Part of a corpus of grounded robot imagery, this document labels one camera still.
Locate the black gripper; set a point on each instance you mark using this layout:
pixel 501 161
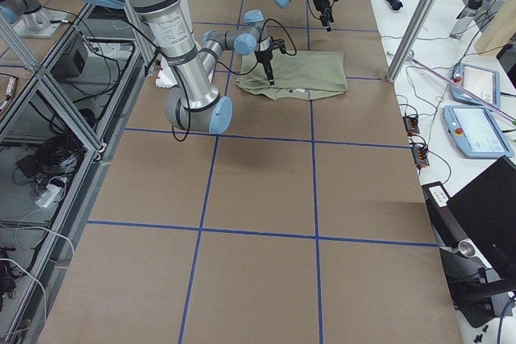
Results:
pixel 323 7
pixel 264 56

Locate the olive green long-sleeve shirt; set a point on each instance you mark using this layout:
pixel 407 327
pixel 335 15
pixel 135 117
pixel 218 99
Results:
pixel 321 74

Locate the blue teach pendant far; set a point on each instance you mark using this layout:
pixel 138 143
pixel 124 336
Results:
pixel 483 82

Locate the blue teach pendant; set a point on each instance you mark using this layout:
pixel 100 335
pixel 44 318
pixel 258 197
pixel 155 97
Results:
pixel 483 82
pixel 475 133

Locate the blue teach pendant near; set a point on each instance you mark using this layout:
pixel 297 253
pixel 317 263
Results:
pixel 475 133

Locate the white power strip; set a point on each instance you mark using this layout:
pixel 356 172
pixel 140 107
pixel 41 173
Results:
pixel 53 192

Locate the aluminium frame post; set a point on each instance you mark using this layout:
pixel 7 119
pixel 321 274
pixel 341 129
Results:
pixel 409 38

